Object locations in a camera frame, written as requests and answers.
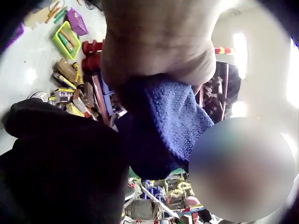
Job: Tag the person's left hand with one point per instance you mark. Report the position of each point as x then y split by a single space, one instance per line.
158 39

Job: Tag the person's left fingers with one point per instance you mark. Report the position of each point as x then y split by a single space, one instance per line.
132 93

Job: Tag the blue fluffy cloth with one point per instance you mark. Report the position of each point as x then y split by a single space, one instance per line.
170 121

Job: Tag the blue plastic crate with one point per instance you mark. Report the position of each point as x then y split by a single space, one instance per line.
106 93

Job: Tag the red dumbbells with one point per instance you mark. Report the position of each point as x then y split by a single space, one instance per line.
91 54

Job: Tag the pile of packaged tools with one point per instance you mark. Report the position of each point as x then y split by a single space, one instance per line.
70 93

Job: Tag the green plastic basket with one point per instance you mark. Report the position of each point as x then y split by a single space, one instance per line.
66 39

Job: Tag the purple box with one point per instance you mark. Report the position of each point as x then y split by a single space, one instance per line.
76 21

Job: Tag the red and yellow striped bar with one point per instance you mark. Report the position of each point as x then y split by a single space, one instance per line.
224 50

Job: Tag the person's body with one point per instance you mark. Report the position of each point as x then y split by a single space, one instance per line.
60 168

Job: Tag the full shop shelf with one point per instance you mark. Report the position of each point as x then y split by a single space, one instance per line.
161 200

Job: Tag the window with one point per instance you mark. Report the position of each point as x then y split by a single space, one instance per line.
240 54

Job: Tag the red frame goods rack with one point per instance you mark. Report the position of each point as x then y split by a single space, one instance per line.
218 93

